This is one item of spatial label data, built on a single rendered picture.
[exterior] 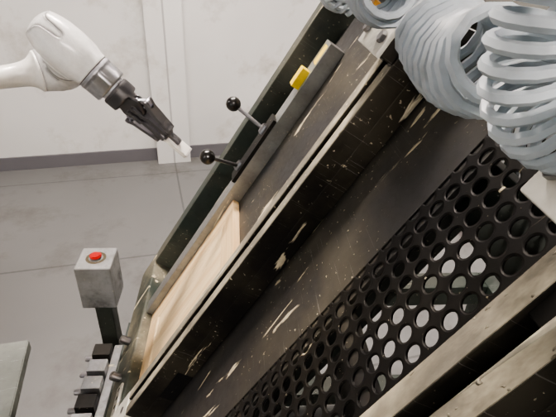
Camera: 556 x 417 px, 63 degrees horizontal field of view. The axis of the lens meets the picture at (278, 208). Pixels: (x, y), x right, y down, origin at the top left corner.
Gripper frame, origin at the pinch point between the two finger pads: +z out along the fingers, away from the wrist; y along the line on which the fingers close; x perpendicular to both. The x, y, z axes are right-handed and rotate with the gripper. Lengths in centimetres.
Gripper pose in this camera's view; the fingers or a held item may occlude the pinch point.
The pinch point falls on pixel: (178, 144)
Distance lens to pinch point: 121.7
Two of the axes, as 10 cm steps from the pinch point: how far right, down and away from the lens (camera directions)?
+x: -3.8, 7.7, -5.2
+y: -6.3, 2.0, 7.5
